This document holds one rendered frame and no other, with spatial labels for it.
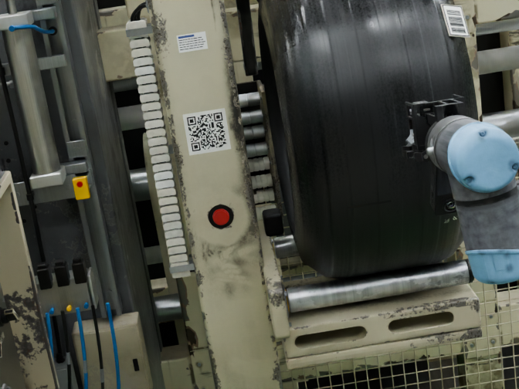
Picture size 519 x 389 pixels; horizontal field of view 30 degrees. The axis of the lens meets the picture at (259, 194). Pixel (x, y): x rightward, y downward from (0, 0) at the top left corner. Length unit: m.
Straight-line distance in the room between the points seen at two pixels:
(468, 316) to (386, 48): 0.53
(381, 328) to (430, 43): 0.53
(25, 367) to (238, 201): 0.48
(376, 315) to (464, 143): 0.70
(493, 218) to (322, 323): 0.66
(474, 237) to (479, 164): 0.10
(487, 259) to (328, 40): 0.53
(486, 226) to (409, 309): 0.63
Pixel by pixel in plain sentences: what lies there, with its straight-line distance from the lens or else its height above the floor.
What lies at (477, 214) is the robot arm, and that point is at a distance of 1.15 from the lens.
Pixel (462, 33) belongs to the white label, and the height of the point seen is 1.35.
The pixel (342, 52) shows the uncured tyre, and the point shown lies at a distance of 1.54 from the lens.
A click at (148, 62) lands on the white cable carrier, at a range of 1.71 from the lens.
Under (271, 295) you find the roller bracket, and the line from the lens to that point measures 1.70.
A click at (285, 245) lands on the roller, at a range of 2.00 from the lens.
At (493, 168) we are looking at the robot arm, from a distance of 1.12.
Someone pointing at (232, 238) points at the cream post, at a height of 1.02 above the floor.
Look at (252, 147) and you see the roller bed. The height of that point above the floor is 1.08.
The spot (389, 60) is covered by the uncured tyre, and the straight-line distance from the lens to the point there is 1.54.
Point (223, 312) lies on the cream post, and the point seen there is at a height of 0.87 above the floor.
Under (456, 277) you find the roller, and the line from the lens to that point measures 1.78.
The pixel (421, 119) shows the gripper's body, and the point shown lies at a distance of 1.32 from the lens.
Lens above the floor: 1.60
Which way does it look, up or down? 17 degrees down
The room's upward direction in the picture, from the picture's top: 9 degrees counter-clockwise
